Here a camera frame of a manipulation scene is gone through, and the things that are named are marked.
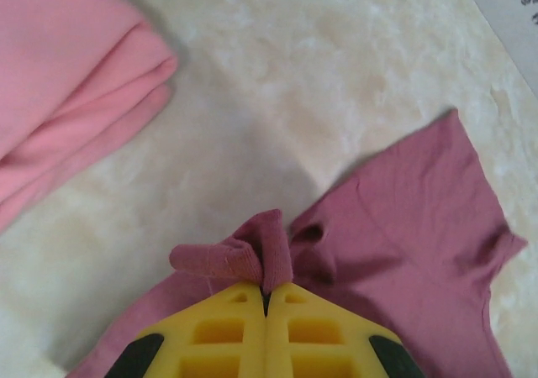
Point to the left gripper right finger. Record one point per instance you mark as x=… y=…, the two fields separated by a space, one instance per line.
x=336 y=336

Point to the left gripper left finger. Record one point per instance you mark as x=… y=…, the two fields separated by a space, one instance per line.
x=202 y=336

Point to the mauve t-shirt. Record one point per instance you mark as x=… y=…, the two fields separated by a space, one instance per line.
x=420 y=227

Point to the folded pink t-shirt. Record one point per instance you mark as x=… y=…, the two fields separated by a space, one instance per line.
x=63 y=92

